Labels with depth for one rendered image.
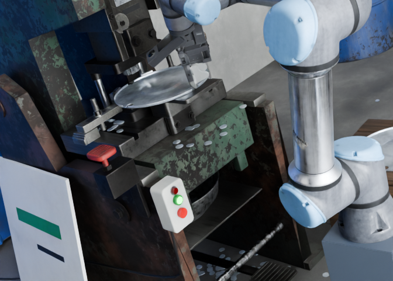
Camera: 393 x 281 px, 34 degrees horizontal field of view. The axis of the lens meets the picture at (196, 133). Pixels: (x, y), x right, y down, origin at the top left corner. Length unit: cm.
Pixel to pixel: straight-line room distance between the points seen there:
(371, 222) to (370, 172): 13
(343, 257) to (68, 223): 90
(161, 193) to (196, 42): 40
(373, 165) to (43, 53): 104
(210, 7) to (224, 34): 243
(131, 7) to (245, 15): 225
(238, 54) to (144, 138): 225
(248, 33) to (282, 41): 291
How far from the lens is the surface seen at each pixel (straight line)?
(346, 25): 123
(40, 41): 201
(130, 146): 181
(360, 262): 160
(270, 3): 147
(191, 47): 169
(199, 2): 149
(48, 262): 232
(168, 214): 168
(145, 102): 181
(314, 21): 118
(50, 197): 213
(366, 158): 148
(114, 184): 166
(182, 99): 175
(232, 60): 399
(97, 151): 165
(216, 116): 193
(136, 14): 189
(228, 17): 397
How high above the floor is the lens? 137
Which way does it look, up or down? 23 degrees down
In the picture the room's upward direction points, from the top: 17 degrees counter-clockwise
